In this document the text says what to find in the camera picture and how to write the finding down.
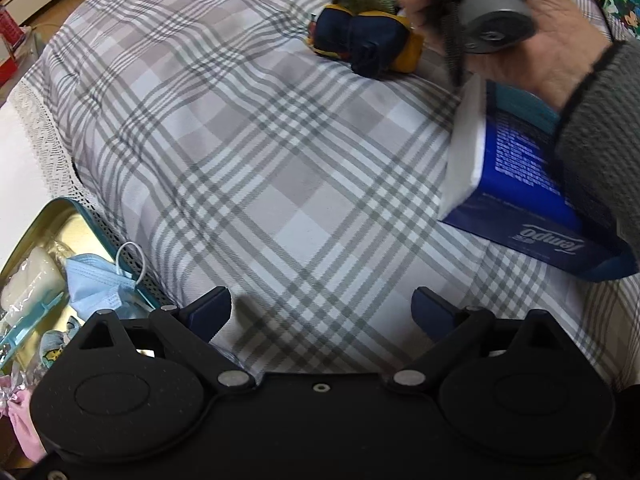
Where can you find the blue tissue box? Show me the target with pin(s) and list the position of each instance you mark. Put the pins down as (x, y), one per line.
(520, 170)

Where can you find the light blue printed cloth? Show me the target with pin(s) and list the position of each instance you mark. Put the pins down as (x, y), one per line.
(52, 347)

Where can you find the navy and yellow cloth bundle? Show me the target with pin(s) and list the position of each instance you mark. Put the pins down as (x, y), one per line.
(370, 40)

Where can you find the gold tin box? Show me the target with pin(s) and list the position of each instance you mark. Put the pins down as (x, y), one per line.
(75, 235)

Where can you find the person's right hand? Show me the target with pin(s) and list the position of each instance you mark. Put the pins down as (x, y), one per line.
(570, 45)

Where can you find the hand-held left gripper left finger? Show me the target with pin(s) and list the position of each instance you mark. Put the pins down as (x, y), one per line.
(212, 310)

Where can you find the blue face mask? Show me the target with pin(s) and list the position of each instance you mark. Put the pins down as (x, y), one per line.
(95, 280)

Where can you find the grey plaid blanket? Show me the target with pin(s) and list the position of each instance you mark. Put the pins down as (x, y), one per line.
(250, 160)

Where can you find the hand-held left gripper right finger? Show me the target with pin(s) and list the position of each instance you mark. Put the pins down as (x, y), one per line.
(430, 312)

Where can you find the person's right forearm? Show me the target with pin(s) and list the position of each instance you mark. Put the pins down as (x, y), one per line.
(600, 160)

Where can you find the white lace-edged cloth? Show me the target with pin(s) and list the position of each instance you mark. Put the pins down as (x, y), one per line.
(20, 160)

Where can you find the light blue plastic clip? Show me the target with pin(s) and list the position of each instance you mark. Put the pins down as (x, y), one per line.
(25, 332)

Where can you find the red box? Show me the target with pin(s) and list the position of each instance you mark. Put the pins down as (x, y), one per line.
(10, 30)

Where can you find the pink cloth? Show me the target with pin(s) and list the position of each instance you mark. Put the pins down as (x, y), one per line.
(25, 425)

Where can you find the cartoon picture book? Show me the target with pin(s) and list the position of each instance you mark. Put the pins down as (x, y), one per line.
(625, 10)

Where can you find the white bar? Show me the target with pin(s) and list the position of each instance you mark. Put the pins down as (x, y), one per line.
(30, 277)

